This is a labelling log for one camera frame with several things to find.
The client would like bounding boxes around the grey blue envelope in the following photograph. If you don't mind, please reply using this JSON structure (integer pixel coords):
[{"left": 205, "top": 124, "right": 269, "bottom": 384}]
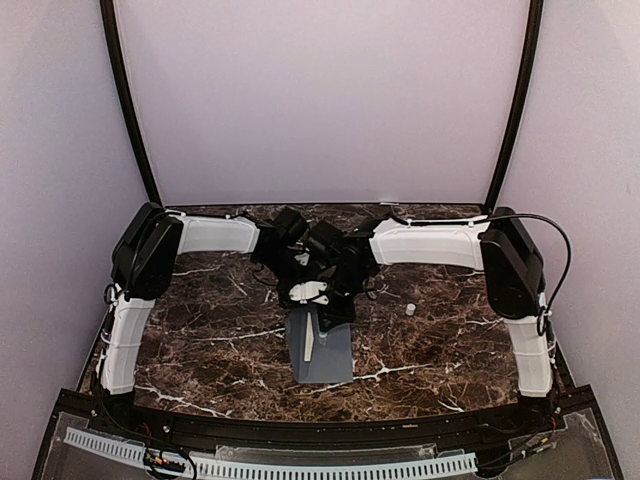
[{"left": 286, "top": 307, "right": 354, "bottom": 384}]

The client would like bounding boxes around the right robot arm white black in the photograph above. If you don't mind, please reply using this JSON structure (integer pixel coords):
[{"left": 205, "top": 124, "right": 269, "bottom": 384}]
[{"left": 289, "top": 207, "right": 556, "bottom": 434}]

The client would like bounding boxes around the beige lined letter paper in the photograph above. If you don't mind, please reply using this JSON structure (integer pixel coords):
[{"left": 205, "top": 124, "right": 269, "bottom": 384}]
[{"left": 303, "top": 312, "right": 315, "bottom": 363}]

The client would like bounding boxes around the black frame post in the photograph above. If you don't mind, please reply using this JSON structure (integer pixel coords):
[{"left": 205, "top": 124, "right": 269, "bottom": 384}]
[
  {"left": 483, "top": 0, "right": 544, "bottom": 213},
  {"left": 99, "top": 0, "right": 163, "bottom": 205}
]

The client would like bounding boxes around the right black frame post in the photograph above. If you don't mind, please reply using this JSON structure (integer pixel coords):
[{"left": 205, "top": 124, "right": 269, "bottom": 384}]
[{"left": 483, "top": 0, "right": 544, "bottom": 213}]

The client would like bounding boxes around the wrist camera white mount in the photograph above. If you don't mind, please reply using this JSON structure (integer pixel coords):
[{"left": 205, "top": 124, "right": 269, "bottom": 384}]
[
  {"left": 294, "top": 251, "right": 311, "bottom": 266},
  {"left": 289, "top": 280, "right": 329, "bottom": 305}
]

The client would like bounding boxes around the black curved front rail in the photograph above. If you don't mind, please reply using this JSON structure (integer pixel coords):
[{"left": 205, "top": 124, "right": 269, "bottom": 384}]
[{"left": 110, "top": 401, "right": 529, "bottom": 452}]

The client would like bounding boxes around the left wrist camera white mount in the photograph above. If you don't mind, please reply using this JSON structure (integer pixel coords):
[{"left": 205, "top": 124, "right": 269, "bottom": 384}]
[{"left": 294, "top": 251, "right": 311, "bottom": 266}]

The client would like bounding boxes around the white slotted cable duct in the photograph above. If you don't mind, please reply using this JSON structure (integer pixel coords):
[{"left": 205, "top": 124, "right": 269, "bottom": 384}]
[{"left": 64, "top": 427, "right": 477, "bottom": 479}]

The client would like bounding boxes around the clear acrylic front plate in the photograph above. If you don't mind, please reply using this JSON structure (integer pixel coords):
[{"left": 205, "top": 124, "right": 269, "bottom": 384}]
[{"left": 214, "top": 444, "right": 437, "bottom": 466}]

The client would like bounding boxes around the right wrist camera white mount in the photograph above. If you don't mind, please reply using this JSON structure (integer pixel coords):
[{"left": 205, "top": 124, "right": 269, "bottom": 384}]
[{"left": 289, "top": 280, "right": 329, "bottom": 305}]

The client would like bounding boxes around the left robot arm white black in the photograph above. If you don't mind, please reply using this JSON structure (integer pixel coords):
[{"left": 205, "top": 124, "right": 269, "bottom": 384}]
[{"left": 97, "top": 202, "right": 308, "bottom": 395}]

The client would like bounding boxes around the left black frame post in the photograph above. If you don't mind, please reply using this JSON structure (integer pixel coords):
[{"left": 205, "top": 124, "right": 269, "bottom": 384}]
[{"left": 99, "top": 0, "right": 163, "bottom": 205}]

